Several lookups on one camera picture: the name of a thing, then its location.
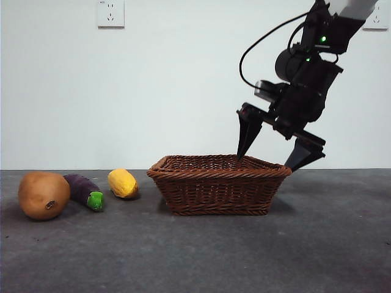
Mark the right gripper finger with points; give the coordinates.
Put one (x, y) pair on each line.
(248, 131)
(302, 155)

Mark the brown wicker basket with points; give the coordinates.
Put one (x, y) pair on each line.
(217, 192)

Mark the yellow corn cob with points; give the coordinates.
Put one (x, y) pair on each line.
(122, 183)

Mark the purple eggplant with green stem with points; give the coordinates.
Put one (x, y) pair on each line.
(81, 187)

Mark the brown potato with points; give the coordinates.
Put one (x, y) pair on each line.
(42, 195)

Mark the pale grey camera box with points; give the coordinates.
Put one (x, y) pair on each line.
(265, 90)

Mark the white wall socket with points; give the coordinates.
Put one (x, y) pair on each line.
(380, 25)
(111, 15)

